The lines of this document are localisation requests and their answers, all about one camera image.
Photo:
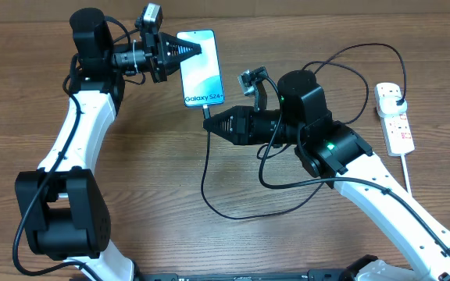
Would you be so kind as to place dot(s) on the blue Galaxy smartphone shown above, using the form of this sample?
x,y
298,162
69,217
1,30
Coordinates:
x,y
200,75

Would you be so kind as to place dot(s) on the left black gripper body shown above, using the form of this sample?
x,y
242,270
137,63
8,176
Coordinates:
x,y
152,48

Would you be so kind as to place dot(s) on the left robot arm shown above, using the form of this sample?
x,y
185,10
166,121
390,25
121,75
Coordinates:
x,y
64,215

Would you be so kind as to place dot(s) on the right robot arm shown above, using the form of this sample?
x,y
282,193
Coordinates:
x,y
334,154

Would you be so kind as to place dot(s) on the white power strip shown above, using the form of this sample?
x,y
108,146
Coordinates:
x,y
396,129

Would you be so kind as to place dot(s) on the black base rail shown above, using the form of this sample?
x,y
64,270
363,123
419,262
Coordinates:
x,y
244,277

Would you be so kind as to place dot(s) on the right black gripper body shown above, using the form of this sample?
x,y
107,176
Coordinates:
x,y
255,127

